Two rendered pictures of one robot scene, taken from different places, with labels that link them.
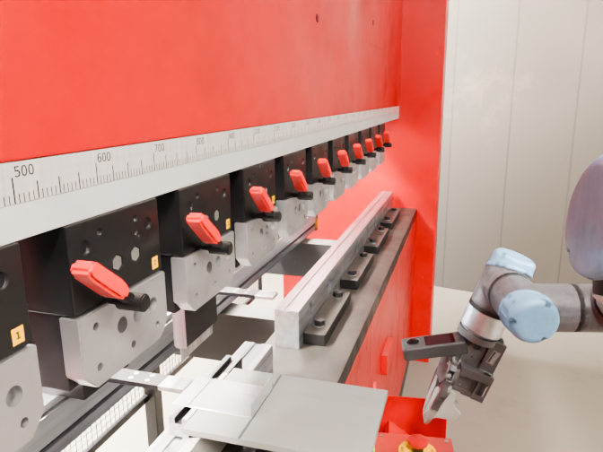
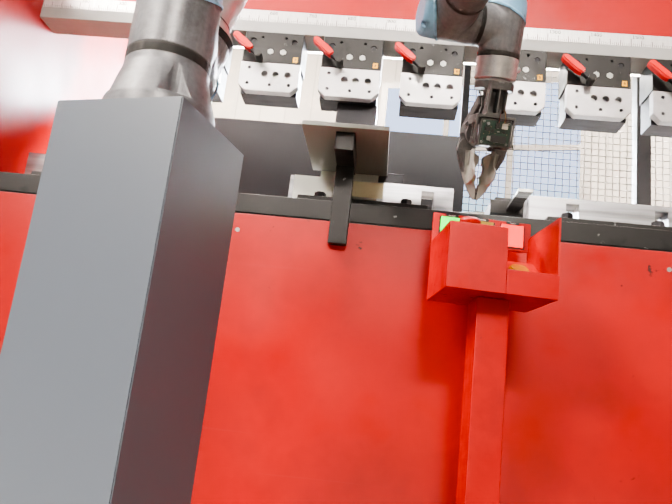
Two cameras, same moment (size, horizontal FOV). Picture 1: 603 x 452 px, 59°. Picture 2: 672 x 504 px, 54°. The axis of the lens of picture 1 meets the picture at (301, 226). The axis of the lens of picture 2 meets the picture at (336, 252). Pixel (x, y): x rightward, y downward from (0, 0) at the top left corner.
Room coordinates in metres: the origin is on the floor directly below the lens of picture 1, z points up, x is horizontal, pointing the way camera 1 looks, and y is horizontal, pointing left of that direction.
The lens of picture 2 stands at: (0.42, -1.33, 0.44)
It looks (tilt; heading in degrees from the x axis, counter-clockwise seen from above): 13 degrees up; 78
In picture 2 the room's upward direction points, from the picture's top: 6 degrees clockwise
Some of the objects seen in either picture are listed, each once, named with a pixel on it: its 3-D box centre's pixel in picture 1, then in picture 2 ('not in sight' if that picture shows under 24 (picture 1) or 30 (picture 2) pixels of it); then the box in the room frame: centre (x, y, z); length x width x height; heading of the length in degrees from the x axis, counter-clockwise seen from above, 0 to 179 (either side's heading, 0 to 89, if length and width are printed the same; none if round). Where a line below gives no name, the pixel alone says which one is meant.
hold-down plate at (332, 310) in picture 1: (329, 316); (612, 231); (1.32, -0.07, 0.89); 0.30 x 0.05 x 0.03; 163
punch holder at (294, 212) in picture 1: (277, 191); (511, 87); (1.11, 0.05, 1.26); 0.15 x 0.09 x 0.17; 163
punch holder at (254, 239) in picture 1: (240, 210); (430, 81); (0.92, 0.11, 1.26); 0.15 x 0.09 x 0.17; 163
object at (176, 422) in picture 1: (209, 392); (362, 178); (0.78, 0.15, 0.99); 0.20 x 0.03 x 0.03; 163
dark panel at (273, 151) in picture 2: not in sight; (288, 186); (0.68, 0.72, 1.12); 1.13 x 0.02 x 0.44; 163
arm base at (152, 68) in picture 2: not in sight; (163, 95); (0.34, -0.46, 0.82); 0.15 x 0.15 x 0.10
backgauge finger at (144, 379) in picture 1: (117, 370); not in sight; (0.81, 0.31, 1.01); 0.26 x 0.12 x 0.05; 73
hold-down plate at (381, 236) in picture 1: (377, 239); not in sight; (2.08, -0.30, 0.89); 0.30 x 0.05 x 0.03; 163
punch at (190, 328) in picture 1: (196, 317); (355, 123); (0.76, 0.16, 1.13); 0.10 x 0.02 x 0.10; 163
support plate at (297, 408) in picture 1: (291, 411); (347, 150); (0.71, 0.02, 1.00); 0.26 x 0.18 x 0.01; 73
